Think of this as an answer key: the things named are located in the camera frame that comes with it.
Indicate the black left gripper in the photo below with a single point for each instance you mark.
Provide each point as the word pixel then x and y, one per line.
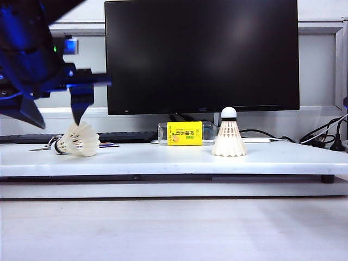
pixel 35 73

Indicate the white feather shuttlecock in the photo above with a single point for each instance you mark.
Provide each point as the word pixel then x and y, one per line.
pixel 229 141
pixel 81 141

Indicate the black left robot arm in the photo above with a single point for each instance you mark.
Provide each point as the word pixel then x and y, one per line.
pixel 16 21

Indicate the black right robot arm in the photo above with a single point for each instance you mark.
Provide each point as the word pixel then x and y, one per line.
pixel 345 102

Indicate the black computer keyboard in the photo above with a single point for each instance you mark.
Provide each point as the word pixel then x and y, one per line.
pixel 127 136

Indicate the white raised desk board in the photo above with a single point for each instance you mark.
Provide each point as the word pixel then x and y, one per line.
pixel 163 160

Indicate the clear bottle with yellow label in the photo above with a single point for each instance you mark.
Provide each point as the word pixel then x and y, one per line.
pixel 185 133

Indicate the black AOC computer monitor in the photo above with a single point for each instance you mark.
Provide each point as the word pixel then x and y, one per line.
pixel 201 54

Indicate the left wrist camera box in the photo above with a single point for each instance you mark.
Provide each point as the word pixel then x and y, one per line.
pixel 70 46

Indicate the aluminium partition frame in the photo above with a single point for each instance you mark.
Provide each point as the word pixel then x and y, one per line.
pixel 340 68

